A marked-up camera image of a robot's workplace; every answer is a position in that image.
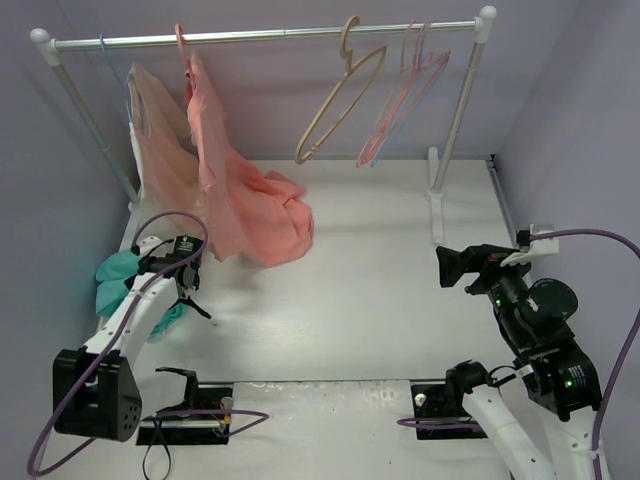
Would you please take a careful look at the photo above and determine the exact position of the white metal clothes rack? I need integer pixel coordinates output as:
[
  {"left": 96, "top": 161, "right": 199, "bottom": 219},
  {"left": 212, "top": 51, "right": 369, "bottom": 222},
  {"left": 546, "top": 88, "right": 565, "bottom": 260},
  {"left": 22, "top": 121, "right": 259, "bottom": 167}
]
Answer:
[{"left": 30, "top": 5, "right": 498, "bottom": 245}]

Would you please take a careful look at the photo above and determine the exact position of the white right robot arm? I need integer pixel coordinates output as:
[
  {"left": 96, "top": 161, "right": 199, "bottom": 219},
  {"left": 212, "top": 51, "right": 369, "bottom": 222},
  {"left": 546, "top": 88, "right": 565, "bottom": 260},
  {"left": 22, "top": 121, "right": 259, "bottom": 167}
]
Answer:
[{"left": 436, "top": 244, "right": 610, "bottom": 479}]

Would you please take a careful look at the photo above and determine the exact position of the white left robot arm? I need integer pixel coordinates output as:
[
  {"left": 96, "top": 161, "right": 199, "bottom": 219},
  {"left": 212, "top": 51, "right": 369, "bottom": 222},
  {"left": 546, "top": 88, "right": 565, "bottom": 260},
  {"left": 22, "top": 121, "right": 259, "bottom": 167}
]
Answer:
[{"left": 53, "top": 235, "right": 211, "bottom": 442}]

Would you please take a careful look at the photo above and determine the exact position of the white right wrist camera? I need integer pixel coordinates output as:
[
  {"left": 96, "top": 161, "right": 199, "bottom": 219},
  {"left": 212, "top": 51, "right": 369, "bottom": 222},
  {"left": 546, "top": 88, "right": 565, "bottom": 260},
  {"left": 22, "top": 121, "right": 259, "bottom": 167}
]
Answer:
[{"left": 500, "top": 223, "right": 559, "bottom": 267}]

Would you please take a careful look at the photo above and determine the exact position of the blue hanger holding shirt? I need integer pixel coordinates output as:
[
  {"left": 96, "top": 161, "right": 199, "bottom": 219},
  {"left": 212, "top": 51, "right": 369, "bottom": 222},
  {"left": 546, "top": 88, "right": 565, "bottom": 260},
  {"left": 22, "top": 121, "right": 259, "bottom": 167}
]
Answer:
[{"left": 99, "top": 35, "right": 132, "bottom": 123}]

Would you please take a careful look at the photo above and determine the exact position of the pale peach t shirt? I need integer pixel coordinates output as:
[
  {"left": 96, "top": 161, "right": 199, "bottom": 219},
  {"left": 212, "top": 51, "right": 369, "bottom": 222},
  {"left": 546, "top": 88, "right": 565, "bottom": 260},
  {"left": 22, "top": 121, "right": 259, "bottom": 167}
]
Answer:
[{"left": 127, "top": 63, "right": 205, "bottom": 218}]

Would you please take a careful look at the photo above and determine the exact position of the pink plastic hanger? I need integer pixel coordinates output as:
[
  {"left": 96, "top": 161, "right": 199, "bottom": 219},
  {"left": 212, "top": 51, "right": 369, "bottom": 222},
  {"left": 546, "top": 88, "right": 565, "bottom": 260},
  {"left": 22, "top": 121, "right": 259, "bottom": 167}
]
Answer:
[{"left": 355, "top": 19, "right": 451, "bottom": 169}]

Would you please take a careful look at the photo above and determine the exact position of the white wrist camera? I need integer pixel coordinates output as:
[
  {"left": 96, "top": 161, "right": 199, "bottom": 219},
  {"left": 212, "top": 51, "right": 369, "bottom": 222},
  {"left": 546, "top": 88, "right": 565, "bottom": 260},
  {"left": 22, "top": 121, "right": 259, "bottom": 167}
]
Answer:
[
  {"left": 130, "top": 236, "right": 171, "bottom": 256},
  {"left": 500, "top": 223, "right": 559, "bottom": 267}
]

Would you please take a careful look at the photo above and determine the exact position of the salmon pink t shirt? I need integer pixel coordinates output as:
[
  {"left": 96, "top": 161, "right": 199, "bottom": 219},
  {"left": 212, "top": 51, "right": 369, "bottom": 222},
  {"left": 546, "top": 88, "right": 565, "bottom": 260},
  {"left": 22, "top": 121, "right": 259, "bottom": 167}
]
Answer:
[{"left": 183, "top": 52, "right": 314, "bottom": 267}]

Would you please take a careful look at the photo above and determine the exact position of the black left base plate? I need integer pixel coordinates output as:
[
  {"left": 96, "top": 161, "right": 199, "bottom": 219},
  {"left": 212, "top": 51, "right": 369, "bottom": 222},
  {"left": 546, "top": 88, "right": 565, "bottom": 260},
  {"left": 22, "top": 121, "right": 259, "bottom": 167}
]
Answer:
[{"left": 136, "top": 383, "right": 233, "bottom": 446}]

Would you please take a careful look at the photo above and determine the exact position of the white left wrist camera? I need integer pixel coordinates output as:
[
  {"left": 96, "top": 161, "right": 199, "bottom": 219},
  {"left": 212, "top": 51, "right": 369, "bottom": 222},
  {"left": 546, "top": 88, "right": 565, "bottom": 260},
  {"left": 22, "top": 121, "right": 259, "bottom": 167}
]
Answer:
[{"left": 130, "top": 236, "right": 171, "bottom": 256}]

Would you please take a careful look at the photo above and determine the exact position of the teal t shirt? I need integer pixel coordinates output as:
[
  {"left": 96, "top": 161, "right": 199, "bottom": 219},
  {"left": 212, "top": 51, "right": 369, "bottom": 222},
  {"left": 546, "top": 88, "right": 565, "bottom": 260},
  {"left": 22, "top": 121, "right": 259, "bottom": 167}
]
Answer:
[{"left": 95, "top": 251, "right": 186, "bottom": 339}]

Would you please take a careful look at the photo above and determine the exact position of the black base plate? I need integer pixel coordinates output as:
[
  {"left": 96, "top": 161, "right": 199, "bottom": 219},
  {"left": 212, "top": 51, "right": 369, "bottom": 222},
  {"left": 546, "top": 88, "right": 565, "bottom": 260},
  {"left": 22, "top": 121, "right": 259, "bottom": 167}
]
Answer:
[
  {"left": 136, "top": 383, "right": 233, "bottom": 446},
  {"left": 410, "top": 382, "right": 486, "bottom": 441}
]

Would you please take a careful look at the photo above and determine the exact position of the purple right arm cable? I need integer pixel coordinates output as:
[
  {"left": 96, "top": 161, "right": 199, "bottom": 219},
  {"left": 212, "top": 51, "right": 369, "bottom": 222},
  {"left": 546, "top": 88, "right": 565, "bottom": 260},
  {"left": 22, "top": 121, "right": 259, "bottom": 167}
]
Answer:
[{"left": 397, "top": 228, "right": 640, "bottom": 461}]

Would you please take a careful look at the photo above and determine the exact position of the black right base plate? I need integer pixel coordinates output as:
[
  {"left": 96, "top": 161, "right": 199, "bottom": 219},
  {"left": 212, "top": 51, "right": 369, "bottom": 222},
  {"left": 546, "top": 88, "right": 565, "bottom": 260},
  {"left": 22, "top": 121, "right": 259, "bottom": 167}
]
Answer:
[{"left": 410, "top": 382, "right": 486, "bottom": 441}]

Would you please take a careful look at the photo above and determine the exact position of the pink hanger holding shirt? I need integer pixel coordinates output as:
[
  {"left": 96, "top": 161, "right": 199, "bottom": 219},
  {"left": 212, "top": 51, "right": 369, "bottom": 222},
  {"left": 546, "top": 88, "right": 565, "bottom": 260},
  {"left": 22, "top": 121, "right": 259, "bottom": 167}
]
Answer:
[{"left": 174, "top": 23, "right": 195, "bottom": 84}]

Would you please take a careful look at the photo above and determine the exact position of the beige plastic hanger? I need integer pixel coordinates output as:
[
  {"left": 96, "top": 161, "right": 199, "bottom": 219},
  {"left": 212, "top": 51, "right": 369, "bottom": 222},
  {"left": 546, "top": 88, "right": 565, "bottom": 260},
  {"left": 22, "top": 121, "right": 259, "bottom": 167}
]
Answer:
[{"left": 294, "top": 15, "right": 387, "bottom": 165}]

